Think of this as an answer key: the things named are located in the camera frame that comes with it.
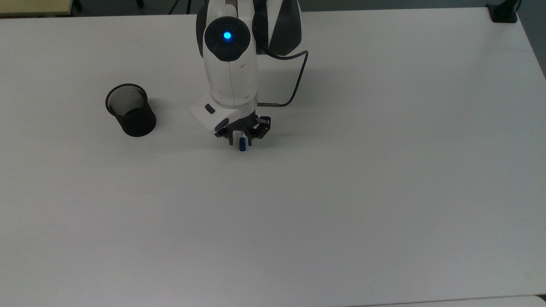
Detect black cable on robot arm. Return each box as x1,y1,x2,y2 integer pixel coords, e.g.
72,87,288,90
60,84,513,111
257,47,309,107

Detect black mesh pen cup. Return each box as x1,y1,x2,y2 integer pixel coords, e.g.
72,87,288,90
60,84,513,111
105,83,157,138

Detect beige wooden desk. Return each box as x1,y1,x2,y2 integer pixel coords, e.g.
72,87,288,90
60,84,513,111
0,0,74,17

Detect black tripod legs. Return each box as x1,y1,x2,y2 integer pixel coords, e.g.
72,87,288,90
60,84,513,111
168,0,193,16

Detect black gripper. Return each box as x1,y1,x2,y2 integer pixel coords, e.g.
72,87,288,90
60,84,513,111
214,110,272,147

